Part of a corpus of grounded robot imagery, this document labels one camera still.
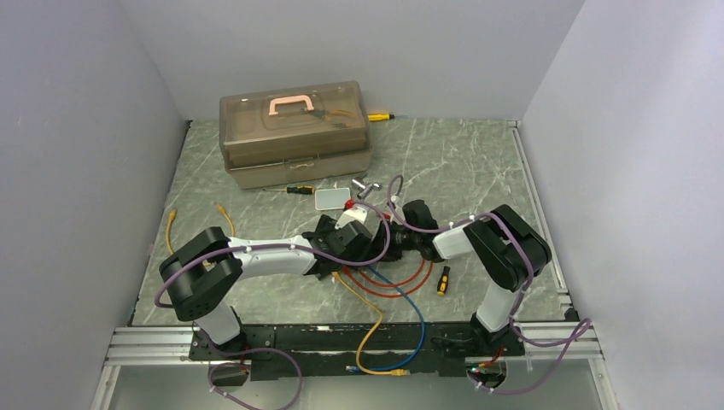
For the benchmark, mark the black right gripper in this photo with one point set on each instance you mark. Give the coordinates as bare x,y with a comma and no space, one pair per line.
380,241

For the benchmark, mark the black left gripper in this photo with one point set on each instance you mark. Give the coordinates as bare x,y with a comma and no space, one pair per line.
326,225

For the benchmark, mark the small white switch box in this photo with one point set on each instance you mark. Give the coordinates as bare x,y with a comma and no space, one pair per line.
331,199

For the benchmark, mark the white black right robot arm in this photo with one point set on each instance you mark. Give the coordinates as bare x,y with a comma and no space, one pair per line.
511,251

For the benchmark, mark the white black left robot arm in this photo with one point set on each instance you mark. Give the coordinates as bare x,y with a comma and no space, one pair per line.
198,276

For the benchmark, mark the chrome socket adapter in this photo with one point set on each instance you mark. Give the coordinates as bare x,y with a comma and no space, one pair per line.
364,188

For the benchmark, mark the black yellow screwdriver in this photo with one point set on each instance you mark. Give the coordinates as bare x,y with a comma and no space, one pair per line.
305,190

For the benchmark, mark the black orange stubby screwdriver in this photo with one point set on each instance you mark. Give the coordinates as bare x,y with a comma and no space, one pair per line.
443,282

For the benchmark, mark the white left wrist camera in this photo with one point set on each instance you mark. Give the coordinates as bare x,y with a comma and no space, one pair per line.
352,212

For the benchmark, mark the yellow handled screwdriver by wall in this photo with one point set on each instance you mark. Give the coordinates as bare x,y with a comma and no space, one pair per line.
380,117

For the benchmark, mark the brown translucent toolbox pink handle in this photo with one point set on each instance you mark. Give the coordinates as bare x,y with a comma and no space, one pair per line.
295,134

